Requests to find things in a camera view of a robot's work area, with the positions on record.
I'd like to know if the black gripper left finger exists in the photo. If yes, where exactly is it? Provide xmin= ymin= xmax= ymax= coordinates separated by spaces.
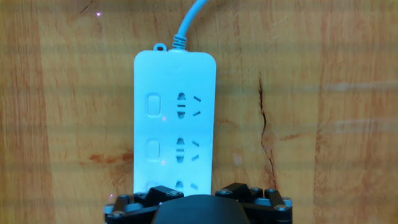
xmin=104 ymin=185 xmax=185 ymax=224

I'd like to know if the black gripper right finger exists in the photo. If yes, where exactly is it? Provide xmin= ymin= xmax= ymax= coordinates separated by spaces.
xmin=214 ymin=182 xmax=294 ymax=224

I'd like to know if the white four-socket power strip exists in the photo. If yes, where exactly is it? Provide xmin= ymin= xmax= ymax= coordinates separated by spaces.
xmin=132 ymin=42 xmax=217 ymax=197

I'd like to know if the pale grey power strip cable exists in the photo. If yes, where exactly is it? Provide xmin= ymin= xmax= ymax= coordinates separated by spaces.
xmin=172 ymin=0 xmax=209 ymax=50

